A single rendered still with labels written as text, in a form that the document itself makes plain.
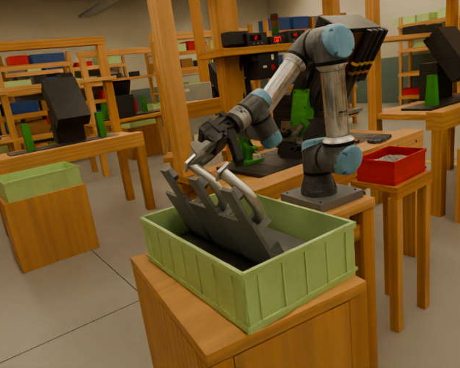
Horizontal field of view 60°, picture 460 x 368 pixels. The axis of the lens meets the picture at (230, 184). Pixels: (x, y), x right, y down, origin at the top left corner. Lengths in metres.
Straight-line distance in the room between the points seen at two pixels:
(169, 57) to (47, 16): 10.03
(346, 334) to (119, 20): 11.97
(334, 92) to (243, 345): 0.90
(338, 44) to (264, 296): 0.87
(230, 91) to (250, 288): 1.61
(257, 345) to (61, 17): 11.56
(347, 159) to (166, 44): 1.16
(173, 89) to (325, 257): 1.36
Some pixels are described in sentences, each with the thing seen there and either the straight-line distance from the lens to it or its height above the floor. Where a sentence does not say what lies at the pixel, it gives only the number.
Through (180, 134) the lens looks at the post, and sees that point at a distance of 2.22.
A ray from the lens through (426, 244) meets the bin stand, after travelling 2.42.
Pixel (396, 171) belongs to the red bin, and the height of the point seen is 0.87.
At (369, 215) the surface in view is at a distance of 1.75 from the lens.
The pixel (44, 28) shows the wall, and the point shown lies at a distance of 12.06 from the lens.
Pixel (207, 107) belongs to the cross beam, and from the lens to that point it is 2.43.
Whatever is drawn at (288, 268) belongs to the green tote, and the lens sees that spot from 1.06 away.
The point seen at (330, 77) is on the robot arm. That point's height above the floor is 1.35.
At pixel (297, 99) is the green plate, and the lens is 2.37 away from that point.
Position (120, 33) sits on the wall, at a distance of 12.66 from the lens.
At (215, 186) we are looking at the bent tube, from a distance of 1.16.
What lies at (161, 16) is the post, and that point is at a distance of 2.22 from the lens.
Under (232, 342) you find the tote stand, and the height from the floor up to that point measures 0.79.
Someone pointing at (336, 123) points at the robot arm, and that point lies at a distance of 1.51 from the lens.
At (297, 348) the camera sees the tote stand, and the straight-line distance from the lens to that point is 1.17.
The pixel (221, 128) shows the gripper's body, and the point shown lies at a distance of 1.22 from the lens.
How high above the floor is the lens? 1.42
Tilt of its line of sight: 16 degrees down
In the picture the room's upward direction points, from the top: 7 degrees counter-clockwise
